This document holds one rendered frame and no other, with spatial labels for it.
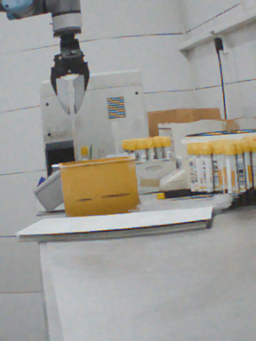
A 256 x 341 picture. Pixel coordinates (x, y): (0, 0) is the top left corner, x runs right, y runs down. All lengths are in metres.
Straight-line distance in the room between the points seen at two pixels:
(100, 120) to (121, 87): 0.10
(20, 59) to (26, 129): 0.31
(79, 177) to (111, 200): 0.07
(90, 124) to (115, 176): 0.83
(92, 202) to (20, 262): 2.19
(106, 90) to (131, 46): 1.35
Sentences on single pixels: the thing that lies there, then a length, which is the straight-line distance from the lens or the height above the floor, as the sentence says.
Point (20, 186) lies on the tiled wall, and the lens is 3.86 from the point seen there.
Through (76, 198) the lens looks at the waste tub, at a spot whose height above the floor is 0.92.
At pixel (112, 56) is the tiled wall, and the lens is 3.88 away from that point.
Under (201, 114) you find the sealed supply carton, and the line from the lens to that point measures 2.94.
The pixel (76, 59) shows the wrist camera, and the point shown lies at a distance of 2.08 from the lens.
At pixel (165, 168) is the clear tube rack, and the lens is 2.18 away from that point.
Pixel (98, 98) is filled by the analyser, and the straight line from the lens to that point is 2.54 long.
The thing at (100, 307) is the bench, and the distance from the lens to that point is 0.88.
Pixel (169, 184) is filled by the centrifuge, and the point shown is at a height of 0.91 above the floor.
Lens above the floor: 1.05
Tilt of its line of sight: 3 degrees down
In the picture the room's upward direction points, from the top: 6 degrees counter-clockwise
